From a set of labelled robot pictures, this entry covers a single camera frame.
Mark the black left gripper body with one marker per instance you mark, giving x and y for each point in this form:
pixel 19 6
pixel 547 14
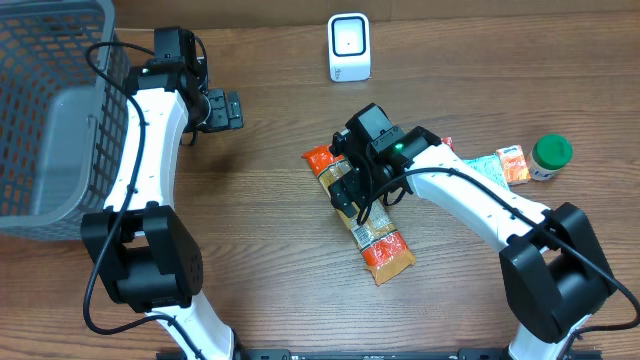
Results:
pixel 220 110

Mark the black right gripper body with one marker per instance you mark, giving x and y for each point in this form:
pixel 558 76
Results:
pixel 345 190

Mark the orange spaghetti package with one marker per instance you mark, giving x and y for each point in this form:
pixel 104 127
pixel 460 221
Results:
pixel 378 240

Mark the teal Kleenex tissue pack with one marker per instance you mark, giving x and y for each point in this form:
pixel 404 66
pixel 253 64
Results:
pixel 490 167

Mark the small orange tissue pack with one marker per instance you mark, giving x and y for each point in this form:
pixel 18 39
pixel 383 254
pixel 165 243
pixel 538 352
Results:
pixel 514 164

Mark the green lid white jar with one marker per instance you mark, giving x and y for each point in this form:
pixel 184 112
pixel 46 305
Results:
pixel 548 156

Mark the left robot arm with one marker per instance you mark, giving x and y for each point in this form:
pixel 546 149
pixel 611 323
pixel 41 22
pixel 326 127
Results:
pixel 147 266

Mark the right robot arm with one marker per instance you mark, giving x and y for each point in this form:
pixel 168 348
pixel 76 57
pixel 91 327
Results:
pixel 554 270

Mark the white barcode scanner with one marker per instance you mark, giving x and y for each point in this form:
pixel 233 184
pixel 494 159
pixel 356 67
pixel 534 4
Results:
pixel 349 47

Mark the grey plastic mesh basket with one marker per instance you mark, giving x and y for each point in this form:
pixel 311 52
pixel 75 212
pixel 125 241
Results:
pixel 62 126

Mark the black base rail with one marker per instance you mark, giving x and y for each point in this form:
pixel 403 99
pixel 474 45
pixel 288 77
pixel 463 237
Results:
pixel 462 354

